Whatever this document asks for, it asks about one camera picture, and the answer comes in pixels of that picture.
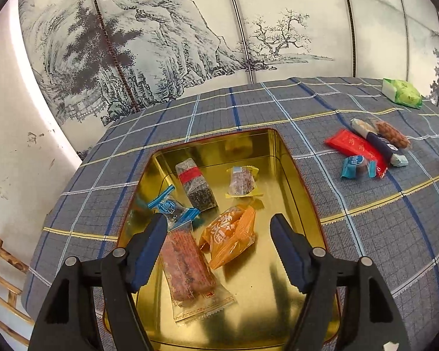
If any green tissue pack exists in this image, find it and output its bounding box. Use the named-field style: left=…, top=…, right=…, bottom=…
left=381, top=78, right=423, bottom=110

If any landscape painted folding screen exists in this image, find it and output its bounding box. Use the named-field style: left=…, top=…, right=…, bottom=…
left=18, top=0, right=439, bottom=125

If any blue round-print snack packet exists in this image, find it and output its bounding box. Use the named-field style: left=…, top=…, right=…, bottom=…
left=147, top=185, right=201, bottom=233

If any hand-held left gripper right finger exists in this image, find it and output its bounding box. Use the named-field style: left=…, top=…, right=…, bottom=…
left=270, top=213, right=412, bottom=351

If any bamboo chair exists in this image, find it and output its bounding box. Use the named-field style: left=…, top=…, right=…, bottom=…
left=0, top=237, right=35, bottom=348

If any fried twist snack clear packet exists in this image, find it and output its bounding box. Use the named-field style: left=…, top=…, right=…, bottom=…
left=366, top=118, right=412, bottom=150

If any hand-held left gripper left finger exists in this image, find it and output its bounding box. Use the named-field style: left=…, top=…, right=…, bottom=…
left=29, top=213, right=168, bottom=351

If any grey plaid tablecloth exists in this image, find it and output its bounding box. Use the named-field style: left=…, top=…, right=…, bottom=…
left=22, top=76, right=439, bottom=351

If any dark seaweed pack red band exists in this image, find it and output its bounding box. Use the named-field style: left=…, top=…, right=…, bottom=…
left=175, top=158, right=219, bottom=212

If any clear packet orange snack bar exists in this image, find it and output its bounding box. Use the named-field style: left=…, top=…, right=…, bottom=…
left=157, top=223, right=236, bottom=324

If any small blue candy packet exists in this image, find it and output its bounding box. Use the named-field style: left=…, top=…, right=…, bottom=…
left=341, top=155, right=378, bottom=180

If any navy and white snack packet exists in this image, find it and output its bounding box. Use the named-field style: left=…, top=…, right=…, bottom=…
left=350, top=118, right=409, bottom=167

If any red tin box gold inside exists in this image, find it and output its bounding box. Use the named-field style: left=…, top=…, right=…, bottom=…
left=103, top=129, right=342, bottom=350

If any yellow clear snack packet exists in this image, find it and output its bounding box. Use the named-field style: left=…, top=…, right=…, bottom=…
left=225, top=166, right=260, bottom=199

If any red snack packet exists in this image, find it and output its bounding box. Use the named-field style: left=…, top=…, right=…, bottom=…
left=324, top=129, right=389, bottom=179

